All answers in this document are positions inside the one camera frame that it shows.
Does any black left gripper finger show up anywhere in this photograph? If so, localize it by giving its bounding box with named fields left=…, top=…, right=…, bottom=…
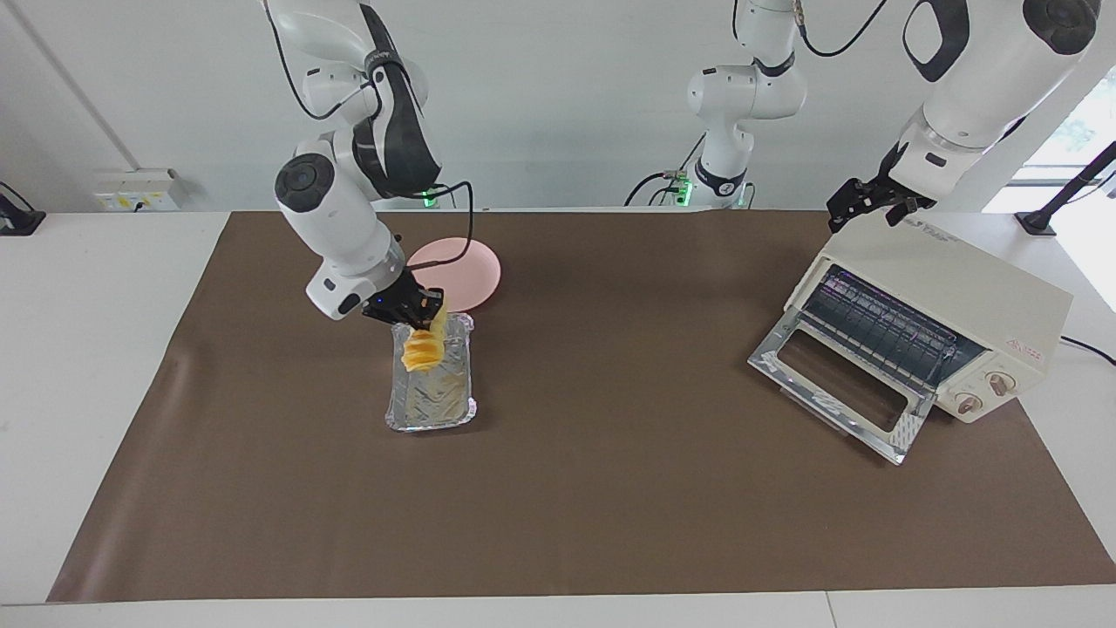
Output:
left=885, top=195, right=939, bottom=229
left=827, top=177, right=878, bottom=233

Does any sliced golden bread loaf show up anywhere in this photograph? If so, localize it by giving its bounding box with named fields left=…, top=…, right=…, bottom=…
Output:
left=399, top=301, right=452, bottom=374

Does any aluminium foil tray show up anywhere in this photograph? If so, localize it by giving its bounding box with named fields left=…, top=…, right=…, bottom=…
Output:
left=384, top=312, right=479, bottom=433

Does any cream toaster oven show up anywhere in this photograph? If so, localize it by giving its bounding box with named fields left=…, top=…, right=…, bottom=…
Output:
left=785, top=209, right=1075, bottom=426

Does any glass oven door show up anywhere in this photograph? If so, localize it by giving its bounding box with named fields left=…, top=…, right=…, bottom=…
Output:
left=748, top=307, right=936, bottom=466

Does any pink round plate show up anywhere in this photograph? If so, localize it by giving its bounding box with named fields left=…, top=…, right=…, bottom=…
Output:
left=408, top=235, right=503, bottom=312

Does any bright window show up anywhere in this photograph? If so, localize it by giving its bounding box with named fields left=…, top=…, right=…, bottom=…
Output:
left=1016, top=65, right=1116, bottom=188

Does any brown table mat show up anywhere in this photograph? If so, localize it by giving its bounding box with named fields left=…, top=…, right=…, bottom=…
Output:
left=45, top=209, right=1116, bottom=604

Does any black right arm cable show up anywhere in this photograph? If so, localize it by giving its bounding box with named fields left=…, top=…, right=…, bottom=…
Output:
left=397, top=181, right=475, bottom=271

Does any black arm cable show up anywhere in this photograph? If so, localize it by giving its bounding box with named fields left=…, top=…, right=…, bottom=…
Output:
left=397, top=181, right=475, bottom=271
left=792, top=0, right=892, bottom=58

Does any metal oven wire rack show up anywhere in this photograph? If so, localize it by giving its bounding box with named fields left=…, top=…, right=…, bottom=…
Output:
left=802, top=264, right=984, bottom=395

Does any black camera stand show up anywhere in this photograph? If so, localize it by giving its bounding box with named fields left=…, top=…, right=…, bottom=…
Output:
left=1016, top=140, right=1116, bottom=236

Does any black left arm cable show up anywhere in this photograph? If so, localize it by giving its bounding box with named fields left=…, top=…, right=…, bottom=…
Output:
left=792, top=0, right=892, bottom=58

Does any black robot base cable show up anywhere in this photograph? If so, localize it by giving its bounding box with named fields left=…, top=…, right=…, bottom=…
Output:
left=623, top=133, right=707, bottom=208

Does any black oven power cord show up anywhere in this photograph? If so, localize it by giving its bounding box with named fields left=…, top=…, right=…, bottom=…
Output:
left=1059, top=336, right=1116, bottom=365

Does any white wall power outlet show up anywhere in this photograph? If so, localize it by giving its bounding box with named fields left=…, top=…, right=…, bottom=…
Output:
left=94, top=168, right=186, bottom=213

